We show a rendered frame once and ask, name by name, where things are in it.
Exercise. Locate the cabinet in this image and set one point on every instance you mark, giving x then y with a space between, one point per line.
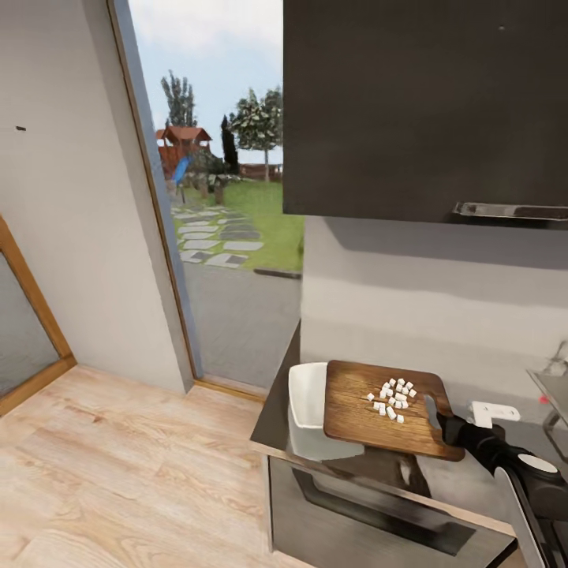
437 111

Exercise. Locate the door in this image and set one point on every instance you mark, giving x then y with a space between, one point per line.
33 349

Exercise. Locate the bowl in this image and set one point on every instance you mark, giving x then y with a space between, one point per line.
307 393

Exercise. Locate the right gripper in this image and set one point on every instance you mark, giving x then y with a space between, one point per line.
458 432

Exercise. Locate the drop in sink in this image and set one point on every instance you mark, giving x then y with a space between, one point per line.
555 388

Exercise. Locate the cutting board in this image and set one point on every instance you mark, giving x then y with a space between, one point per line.
349 416

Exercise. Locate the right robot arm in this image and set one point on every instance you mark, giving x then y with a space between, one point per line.
534 493

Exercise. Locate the dishwasher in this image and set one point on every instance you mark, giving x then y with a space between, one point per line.
328 522

